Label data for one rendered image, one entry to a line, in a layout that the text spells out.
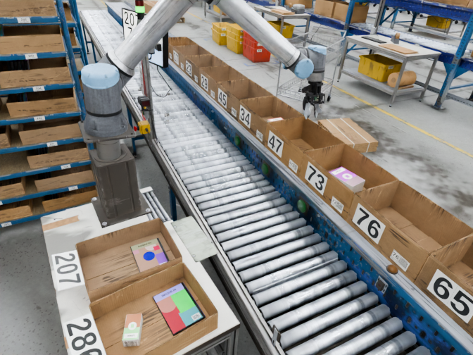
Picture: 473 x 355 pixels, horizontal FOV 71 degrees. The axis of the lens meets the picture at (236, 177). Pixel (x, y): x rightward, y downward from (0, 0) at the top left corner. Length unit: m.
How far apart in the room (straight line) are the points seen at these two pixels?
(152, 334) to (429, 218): 1.28
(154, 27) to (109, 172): 0.68
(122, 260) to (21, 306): 1.14
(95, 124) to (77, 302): 0.74
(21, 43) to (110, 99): 1.06
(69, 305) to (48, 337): 0.90
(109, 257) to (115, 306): 0.28
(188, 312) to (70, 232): 0.76
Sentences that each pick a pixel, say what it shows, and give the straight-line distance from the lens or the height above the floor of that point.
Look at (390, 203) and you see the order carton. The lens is 1.87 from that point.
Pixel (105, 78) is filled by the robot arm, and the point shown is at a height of 1.47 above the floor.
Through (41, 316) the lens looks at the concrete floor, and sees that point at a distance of 2.53.
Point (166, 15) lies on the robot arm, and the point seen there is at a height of 1.68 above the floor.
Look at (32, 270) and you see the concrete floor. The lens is 2.81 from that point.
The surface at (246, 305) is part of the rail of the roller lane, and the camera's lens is 1.45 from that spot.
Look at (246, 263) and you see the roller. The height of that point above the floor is 0.74.
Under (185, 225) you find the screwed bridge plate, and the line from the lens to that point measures 1.74.
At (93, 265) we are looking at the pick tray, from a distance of 1.63.
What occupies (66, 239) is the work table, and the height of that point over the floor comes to 0.75.
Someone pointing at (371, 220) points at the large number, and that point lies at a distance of 1.57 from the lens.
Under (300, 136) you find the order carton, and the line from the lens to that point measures 2.32.
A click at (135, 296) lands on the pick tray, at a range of 1.46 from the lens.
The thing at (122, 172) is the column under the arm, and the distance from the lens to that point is 1.69.
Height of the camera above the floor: 1.93
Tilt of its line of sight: 35 degrees down
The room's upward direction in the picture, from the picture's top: 4 degrees clockwise
